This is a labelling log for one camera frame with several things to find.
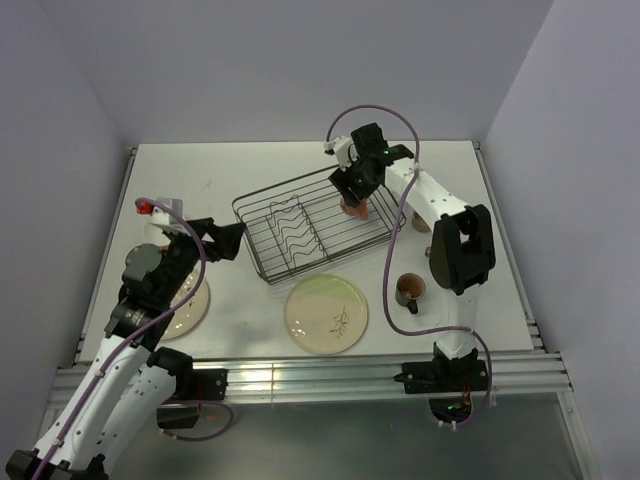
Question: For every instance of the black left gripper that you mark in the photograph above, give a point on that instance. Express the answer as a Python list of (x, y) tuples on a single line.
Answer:
[(226, 240)]

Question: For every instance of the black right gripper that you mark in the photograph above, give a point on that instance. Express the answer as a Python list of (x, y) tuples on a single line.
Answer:
[(343, 180)]

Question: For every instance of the pink ceramic mug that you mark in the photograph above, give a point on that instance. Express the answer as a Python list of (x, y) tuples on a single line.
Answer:
[(360, 211)]

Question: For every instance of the dark brown mug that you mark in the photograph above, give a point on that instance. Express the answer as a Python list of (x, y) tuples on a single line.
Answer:
[(409, 289)]

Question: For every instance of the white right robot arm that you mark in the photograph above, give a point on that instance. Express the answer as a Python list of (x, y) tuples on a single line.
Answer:
[(462, 251)]

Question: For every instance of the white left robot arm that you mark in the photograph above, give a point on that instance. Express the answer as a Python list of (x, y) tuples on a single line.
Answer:
[(131, 375)]

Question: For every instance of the orange and white bowl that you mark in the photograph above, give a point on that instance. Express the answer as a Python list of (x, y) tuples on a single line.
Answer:
[(153, 233)]

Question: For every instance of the beige small bowl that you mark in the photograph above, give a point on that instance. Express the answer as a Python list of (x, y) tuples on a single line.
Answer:
[(419, 224)]

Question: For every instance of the pink and cream plate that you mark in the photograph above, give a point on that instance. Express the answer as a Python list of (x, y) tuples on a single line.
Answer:
[(191, 313)]

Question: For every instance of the green and cream plate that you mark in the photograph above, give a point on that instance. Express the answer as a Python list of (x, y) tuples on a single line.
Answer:
[(325, 314)]

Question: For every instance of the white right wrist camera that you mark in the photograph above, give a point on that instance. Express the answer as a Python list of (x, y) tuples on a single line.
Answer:
[(343, 149)]

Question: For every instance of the dark wire dish rack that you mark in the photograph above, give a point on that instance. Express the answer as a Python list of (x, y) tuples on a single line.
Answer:
[(298, 225)]

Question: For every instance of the aluminium frame rail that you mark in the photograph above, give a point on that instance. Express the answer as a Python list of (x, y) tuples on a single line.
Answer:
[(355, 378)]

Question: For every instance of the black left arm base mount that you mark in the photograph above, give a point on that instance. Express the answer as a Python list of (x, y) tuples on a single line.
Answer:
[(185, 407)]

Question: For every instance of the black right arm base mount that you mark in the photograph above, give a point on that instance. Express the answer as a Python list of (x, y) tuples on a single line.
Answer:
[(442, 375)]

